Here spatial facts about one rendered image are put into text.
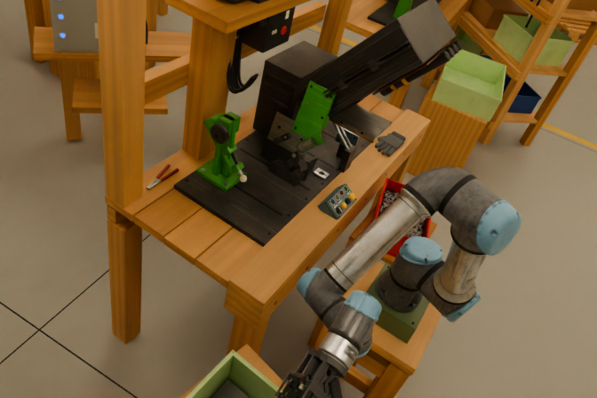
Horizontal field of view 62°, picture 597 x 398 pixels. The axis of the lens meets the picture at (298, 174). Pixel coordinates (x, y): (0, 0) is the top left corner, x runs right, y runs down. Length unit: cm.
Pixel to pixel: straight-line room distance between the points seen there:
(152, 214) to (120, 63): 57
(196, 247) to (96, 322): 101
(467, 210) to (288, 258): 75
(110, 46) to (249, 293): 82
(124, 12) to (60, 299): 164
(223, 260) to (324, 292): 59
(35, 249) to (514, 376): 255
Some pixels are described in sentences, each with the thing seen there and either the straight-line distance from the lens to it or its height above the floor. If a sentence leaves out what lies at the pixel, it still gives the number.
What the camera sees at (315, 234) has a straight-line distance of 181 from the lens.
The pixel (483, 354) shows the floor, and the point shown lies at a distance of 299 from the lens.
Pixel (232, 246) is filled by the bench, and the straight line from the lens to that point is 173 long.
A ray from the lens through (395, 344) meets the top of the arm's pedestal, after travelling 170.
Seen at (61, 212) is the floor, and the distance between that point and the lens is 308.
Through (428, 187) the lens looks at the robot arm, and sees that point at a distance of 118.
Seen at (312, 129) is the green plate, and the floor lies 111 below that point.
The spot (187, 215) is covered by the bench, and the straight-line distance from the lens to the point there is 182.
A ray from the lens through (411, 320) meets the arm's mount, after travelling 166.
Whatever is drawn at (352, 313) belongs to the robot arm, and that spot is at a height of 135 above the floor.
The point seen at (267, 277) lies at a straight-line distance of 165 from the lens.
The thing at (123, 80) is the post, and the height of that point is 139.
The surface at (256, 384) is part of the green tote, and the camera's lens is 143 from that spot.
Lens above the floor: 218
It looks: 39 degrees down
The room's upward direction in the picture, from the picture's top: 15 degrees clockwise
